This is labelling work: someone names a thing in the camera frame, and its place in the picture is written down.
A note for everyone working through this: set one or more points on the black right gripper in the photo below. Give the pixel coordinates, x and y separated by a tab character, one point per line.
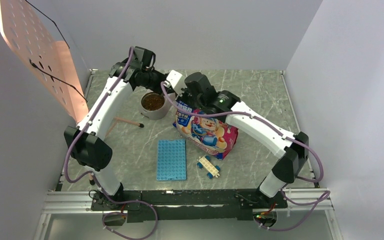
183	97

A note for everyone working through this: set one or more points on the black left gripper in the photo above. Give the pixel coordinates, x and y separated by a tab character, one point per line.
162	77

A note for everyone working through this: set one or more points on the pink pet food bag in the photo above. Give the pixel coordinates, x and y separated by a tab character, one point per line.
209	134

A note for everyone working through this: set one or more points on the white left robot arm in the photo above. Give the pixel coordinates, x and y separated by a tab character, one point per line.
86	142

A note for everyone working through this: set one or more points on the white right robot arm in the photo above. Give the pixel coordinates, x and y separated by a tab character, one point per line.
197	91

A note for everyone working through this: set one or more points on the near steel bowl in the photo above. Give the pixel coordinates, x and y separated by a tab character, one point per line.
152	101

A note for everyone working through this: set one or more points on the beige toy car blue wheels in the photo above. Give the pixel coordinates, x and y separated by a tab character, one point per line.
204	162

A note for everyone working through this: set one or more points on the blue studded building baseplate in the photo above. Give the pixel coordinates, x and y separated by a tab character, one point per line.
171	160

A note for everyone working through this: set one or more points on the pink perforated stand board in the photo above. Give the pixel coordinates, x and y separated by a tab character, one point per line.
50	61

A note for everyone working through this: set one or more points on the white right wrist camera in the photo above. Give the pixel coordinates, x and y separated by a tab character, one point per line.
176	82

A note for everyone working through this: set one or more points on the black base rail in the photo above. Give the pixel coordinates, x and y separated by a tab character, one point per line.
147	205

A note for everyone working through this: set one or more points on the aluminium frame rail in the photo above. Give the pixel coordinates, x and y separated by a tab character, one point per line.
135	163

